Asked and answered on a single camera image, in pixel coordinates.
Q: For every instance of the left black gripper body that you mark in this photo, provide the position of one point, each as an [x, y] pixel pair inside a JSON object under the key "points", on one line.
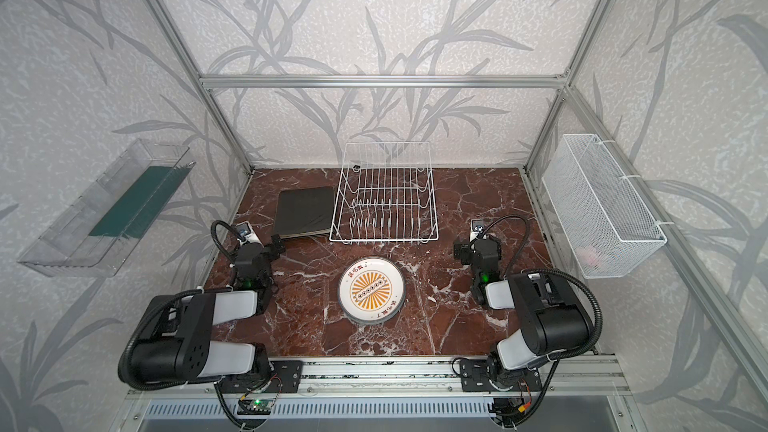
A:
{"points": [[271, 245]]}

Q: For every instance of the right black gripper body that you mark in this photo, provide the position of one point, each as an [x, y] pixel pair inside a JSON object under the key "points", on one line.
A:
{"points": [[464, 250]]}

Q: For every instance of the white round plate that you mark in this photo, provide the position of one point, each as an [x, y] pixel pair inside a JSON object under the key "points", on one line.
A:
{"points": [[371, 318], [371, 283]]}

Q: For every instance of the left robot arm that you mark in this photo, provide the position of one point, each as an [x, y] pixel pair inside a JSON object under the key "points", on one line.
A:
{"points": [[173, 343]]}

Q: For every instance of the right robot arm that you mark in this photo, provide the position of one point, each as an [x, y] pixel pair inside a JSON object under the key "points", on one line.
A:
{"points": [[559, 317]]}

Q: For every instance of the pink object in basket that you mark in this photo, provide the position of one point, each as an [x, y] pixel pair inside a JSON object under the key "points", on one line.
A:
{"points": [[590, 257]]}

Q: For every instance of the left green circuit board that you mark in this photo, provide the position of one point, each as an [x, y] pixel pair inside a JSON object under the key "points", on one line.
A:
{"points": [[255, 406]]}

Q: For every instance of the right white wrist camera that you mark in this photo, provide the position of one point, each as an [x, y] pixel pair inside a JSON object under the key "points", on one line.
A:
{"points": [[478, 228]]}

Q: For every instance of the white wire dish rack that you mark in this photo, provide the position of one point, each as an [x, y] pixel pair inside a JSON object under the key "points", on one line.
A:
{"points": [[385, 193]]}

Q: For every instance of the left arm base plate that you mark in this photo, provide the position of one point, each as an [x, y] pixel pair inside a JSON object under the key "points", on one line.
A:
{"points": [[280, 376]]}

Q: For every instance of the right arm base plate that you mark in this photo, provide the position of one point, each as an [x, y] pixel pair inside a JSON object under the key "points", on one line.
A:
{"points": [[479, 376]]}

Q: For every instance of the white mesh wall basket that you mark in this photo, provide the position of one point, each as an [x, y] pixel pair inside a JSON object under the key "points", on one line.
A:
{"points": [[597, 204]]}

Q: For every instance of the right circuit board with wires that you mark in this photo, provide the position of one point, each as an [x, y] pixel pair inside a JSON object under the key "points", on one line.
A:
{"points": [[510, 409]]}

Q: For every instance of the aluminium mounting rail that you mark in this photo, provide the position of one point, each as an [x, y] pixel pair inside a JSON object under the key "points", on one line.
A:
{"points": [[331, 377]]}

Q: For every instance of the clear plastic wall bin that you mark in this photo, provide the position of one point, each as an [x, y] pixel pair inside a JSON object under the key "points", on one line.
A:
{"points": [[95, 235]]}

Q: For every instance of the aluminium frame crossbar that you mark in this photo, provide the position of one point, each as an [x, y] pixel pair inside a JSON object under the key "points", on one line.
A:
{"points": [[212, 81]]}

